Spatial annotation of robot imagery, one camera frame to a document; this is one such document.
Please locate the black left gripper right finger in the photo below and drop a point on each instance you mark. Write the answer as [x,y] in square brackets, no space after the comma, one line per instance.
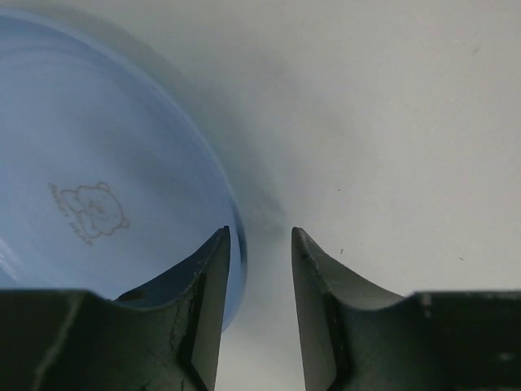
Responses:
[355,335]

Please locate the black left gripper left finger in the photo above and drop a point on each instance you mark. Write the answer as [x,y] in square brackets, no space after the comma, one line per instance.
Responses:
[162,335]

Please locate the blue plastic plate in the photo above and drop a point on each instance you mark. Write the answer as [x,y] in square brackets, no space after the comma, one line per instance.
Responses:
[105,181]

